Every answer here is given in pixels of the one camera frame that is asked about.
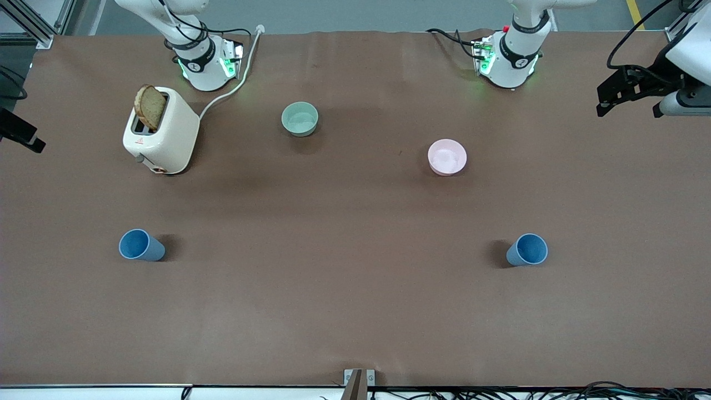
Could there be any green bowl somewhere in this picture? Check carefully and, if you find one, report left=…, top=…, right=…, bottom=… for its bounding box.
left=281, top=102, right=319, bottom=137

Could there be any metal bracket with post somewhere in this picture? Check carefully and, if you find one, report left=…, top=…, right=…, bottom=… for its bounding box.
left=344, top=369, right=376, bottom=400

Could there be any blue plastic cup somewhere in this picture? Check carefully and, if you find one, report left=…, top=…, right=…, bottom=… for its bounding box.
left=118, top=229, right=166, bottom=262
left=506, top=233, right=549, bottom=267

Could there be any black cable bundle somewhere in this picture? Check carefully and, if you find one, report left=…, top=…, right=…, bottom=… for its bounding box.
left=367, top=381, right=711, bottom=400

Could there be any brown bread slice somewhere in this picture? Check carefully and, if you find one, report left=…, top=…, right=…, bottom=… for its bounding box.
left=134, top=84, right=167, bottom=132

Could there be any cream white toaster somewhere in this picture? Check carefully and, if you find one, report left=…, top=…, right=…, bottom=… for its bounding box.
left=123, top=86, right=201, bottom=175

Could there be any aluminium frame profile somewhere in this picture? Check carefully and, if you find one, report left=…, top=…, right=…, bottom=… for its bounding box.
left=0, top=0, right=76, bottom=48
left=665, top=0, right=703, bottom=43

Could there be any pink bowl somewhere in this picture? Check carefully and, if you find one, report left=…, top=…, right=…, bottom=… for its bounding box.
left=428, top=139, right=468, bottom=177

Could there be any white table edge rail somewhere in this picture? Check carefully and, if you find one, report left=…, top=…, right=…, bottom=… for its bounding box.
left=0, top=384, right=346, bottom=400

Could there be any brown table cover sheet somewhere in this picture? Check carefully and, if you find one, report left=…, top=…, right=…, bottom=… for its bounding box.
left=0, top=29, right=711, bottom=388

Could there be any black left base cable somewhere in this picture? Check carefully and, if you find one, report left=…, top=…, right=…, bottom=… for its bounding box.
left=426, top=28, right=479, bottom=59

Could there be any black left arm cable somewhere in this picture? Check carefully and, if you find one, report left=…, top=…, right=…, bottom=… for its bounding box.
left=607, top=0, right=675, bottom=72

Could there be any black base cable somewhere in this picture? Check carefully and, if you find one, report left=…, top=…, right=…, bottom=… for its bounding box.
left=162, top=21, right=252, bottom=52
left=426, top=28, right=479, bottom=59

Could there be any black right base cable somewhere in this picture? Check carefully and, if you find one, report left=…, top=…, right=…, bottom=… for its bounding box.
left=162, top=21, right=252, bottom=52

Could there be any white toaster power cable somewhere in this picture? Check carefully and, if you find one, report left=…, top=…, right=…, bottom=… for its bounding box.
left=199, top=25, right=265, bottom=120

